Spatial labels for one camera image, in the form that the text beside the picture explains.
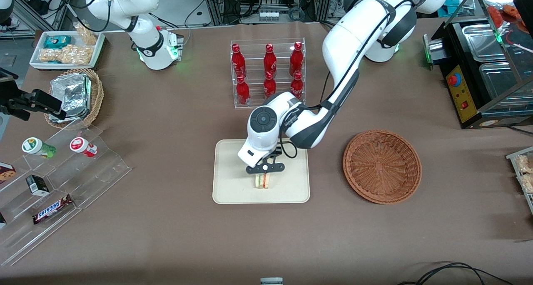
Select clear acrylic stepped display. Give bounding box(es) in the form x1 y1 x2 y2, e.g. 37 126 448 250
0 124 133 267

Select wrapped rice snack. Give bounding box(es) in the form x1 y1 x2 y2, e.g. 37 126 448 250
518 173 533 194
514 154 533 174

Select small clear peanut snack bag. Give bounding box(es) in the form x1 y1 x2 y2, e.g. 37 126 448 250
74 20 99 46

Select red labelled drink bottle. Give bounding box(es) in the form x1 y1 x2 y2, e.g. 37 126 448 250
69 136 99 158

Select red cola bottle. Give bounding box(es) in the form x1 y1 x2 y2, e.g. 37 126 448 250
263 44 278 78
289 71 304 97
289 42 304 77
263 72 277 98
232 44 247 79
236 75 251 107

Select black food warmer machine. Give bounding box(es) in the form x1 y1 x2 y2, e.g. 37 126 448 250
422 0 533 130

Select teal snack packet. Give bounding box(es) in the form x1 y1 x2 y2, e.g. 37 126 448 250
44 35 72 50

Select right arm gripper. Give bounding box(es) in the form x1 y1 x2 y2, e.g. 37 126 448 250
0 89 67 121

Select green labelled drink bottle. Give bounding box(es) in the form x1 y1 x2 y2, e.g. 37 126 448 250
22 137 57 160

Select silver foil containers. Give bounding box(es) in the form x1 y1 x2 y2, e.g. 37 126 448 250
49 73 92 124

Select small black carton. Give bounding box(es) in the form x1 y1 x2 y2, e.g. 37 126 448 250
25 174 51 196

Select brown wicker basket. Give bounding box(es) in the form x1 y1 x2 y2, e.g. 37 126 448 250
343 129 423 205

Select steel pan in warmer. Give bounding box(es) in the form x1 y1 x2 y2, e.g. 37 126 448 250
461 23 512 64

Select clear acrylic bottle rack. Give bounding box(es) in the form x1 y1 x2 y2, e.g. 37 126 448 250
231 37 306 109

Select light tan wicker basket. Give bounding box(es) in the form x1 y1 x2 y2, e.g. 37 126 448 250
43 68 105 130

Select brown cookie box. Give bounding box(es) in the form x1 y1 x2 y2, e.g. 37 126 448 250
0 162 17 185

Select cream plastic tray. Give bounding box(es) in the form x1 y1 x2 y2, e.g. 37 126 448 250
212 138 311 204

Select Snickers chocolate bar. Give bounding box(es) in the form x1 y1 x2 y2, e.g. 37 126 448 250
32 194 75 226

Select black floor cable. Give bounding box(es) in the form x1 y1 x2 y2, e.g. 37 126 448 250
397 261 516 285

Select tray with pastries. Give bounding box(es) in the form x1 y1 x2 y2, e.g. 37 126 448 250
506 146 533 216

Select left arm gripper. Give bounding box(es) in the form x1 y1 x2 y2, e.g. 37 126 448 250
245 149 286 185

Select large clear peanut snack bag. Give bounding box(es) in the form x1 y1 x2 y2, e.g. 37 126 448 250
38 44 93 65

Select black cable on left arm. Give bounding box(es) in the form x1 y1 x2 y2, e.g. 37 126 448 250
278 0 400 160

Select white rectangular snack tray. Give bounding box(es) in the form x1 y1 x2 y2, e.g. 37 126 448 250
29 30 106 71

